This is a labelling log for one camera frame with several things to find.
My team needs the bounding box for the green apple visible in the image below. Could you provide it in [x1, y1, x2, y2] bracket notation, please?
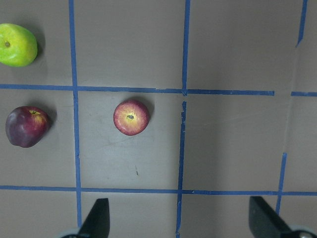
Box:
[0, 23, 38, 67]

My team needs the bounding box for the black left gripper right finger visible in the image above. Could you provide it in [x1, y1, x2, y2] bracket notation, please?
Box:
[249, 196, 297, 238]

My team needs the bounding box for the red yellow apple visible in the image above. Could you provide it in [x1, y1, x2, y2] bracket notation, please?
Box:
[113, 99, 150, 136]

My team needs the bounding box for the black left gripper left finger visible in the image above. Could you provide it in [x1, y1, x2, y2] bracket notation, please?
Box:
[77, 198, 109, 238]

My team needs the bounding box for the dark red apple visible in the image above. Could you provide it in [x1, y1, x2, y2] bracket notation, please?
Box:
[5, 106, 50, 148]

